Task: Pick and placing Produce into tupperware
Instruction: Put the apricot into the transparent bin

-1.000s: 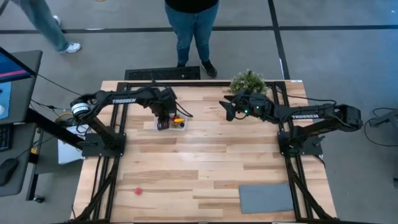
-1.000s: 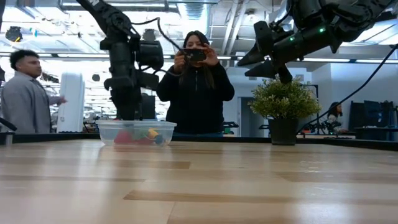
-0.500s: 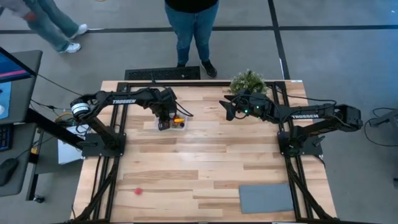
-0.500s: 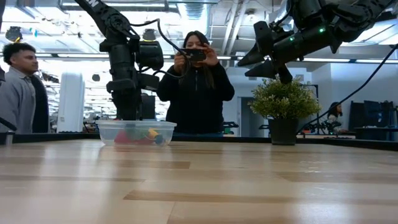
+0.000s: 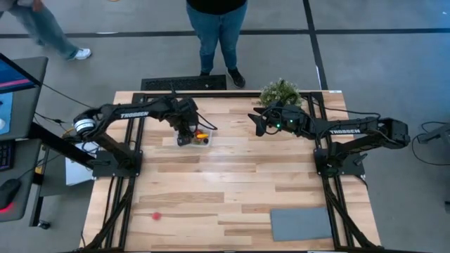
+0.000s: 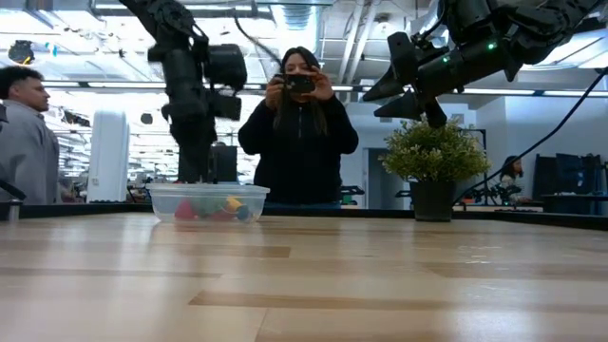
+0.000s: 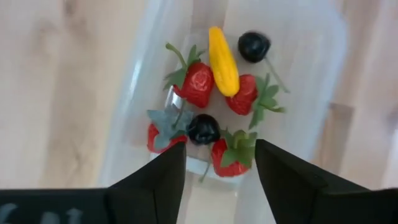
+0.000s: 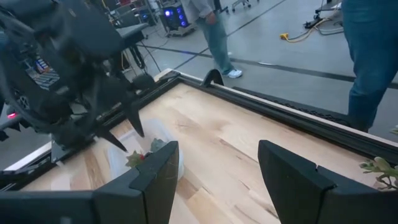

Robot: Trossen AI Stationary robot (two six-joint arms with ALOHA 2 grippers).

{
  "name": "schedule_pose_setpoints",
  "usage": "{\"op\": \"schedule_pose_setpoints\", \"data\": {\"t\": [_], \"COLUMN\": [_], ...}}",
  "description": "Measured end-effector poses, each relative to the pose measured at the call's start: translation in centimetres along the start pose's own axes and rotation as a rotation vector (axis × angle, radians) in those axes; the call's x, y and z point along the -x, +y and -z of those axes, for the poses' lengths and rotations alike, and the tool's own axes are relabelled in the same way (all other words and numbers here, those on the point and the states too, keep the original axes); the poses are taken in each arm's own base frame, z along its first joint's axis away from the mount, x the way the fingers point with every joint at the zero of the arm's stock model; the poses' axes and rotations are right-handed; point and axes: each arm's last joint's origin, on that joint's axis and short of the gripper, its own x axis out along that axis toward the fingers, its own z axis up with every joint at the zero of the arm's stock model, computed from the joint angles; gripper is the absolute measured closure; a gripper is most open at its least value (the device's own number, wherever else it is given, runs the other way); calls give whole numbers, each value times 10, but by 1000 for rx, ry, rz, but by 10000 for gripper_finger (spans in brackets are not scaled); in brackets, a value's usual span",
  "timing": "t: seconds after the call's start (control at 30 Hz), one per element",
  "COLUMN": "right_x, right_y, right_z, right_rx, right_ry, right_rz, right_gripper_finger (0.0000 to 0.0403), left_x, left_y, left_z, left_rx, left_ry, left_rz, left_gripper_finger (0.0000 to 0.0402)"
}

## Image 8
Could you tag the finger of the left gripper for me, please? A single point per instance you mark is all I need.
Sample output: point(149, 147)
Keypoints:
point(135, 113)
point(110, 137)

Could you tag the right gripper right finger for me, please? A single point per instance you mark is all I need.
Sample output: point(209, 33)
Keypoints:
point(295, 186)

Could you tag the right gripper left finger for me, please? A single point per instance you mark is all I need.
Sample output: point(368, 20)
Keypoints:
point(155, 186)

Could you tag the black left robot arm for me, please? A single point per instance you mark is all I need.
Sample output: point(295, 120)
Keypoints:
point(62, 25)

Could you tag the clear plastic tupperware container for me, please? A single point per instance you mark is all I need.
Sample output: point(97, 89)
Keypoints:
point(118, 157)

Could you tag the green artificial plant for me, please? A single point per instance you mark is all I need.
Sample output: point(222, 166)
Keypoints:
point(382, 165)

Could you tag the black lit computer tower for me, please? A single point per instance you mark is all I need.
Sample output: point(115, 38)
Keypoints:
point(175, 17)

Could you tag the person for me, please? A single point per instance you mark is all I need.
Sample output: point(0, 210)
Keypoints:
point(216, 37)
point(370, 46)

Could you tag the black curved rail bracket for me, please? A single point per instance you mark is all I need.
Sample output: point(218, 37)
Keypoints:
point(214, 76)

